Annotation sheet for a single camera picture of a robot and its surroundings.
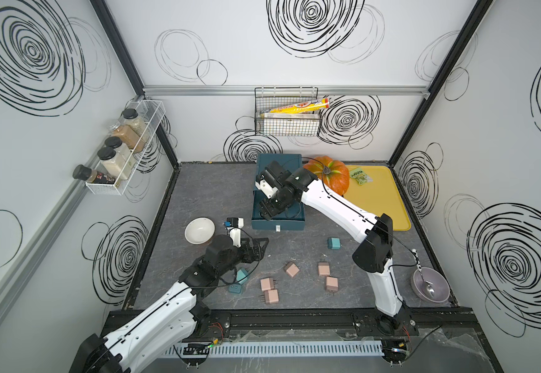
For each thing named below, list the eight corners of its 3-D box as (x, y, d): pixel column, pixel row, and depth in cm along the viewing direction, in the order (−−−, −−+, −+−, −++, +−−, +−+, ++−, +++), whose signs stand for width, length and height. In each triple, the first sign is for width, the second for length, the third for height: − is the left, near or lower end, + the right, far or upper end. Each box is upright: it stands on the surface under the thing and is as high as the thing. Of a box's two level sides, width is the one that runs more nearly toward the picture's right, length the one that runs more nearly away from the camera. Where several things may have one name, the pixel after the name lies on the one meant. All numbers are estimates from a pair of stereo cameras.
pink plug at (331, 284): (325, 293, 82) (326, 291, 80) (326, 277, 85) (327, 275, 84) (336, 295, 81) (337, 293, 80) (336, 279, 85) (337, 277, 83)
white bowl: (183, 235, 96) (178, 229, 92) (204, 218, 102) (201, 211, 98) (198, 251, 92) (194, 245, 88) (219, 232, 97) (217, 225, 93)
